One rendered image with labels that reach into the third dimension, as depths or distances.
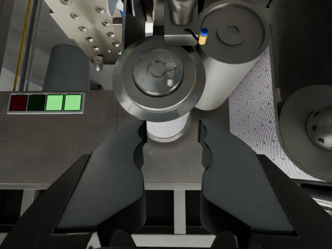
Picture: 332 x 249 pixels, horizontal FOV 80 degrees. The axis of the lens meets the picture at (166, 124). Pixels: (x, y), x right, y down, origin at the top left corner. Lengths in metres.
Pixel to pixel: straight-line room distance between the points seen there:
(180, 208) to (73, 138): 0.39
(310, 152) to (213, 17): 0.26
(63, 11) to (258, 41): 0.44
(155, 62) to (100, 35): 0.34
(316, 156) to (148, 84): 0.26
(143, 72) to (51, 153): 0.49
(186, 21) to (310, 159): 0.26
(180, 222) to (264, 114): 0.40
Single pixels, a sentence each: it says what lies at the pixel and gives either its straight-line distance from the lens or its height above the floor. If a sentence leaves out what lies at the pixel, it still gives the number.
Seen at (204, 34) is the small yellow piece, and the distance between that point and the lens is 0.27.
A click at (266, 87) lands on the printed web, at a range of 0.37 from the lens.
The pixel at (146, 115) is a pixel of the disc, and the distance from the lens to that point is 0.30.
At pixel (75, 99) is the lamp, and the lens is 0.72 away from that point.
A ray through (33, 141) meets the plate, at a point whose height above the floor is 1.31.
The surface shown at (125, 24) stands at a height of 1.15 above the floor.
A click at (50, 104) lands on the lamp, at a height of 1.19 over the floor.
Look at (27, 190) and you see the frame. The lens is 0.76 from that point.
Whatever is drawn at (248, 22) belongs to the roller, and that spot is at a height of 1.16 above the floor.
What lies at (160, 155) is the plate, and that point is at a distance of 0.62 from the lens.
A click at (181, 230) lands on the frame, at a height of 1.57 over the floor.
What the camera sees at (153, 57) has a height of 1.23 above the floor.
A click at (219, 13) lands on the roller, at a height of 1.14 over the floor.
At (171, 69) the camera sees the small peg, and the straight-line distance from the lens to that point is 0.27.
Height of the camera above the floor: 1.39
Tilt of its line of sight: 12 degrees down
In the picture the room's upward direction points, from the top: 180 degrees counter-clockwise
